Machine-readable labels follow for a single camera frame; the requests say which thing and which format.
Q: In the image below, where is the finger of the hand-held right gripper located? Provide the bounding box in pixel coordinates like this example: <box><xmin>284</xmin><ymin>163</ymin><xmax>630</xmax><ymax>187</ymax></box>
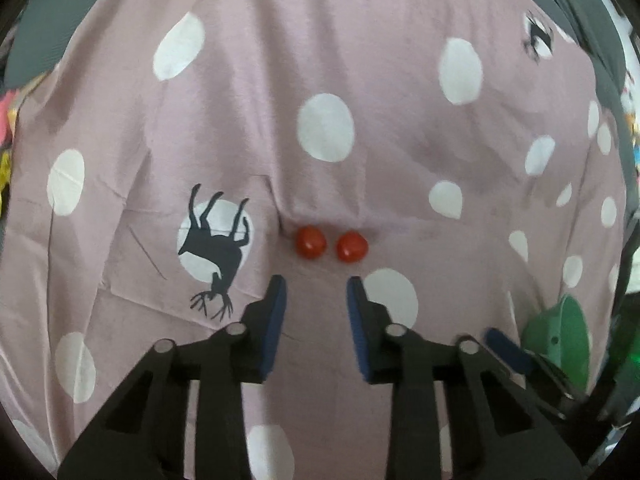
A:
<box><xmin>483</xmin><ymin>327</ymin><xmax>576</xmax><ymax>403</ymax></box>

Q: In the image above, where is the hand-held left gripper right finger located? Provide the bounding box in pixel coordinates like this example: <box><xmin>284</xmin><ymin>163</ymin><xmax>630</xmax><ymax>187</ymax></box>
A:
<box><xmin>346</xmin><ymin>275</ymin><xmax>584</xmax><ymax>480</ymax></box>

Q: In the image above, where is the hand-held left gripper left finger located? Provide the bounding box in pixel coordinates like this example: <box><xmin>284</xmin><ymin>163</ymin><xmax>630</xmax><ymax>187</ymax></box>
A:
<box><xmin>57</xmin><ymin>274</ymin><xmax>289</xmax><ymax>480</ymax></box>

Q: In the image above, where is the green plastic bowl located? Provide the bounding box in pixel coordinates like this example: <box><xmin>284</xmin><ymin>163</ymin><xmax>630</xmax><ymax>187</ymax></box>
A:
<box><xmin>519</xmin><ymin>294</ymin><xmax>592</xmax><ymax>394</ymax></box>

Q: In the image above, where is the red cherry tomato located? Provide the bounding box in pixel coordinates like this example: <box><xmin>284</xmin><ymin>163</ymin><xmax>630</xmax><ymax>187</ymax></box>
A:
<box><xmin>335</xmin><ymin>229</ymin><xmax>370</xmax><ymax>263</ymax></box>
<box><xmin>295</xmin><ymin>225</ymin><xmax>329</xmax><ymax>260</ymax></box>

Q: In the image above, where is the pink polka dot blanket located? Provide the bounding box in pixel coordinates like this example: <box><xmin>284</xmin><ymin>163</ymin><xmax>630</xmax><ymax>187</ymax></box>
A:
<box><xmin>0</xmin><ymin>0</ymin><xmax>632</xmax><ymax>480</ymax></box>

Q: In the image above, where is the colourful toy pile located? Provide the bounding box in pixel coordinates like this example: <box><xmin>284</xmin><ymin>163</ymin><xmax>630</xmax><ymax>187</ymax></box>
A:
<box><xmin>0</xmin><ymin>87</ymin><xmax>22</xmax><ymax>206</ymax></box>

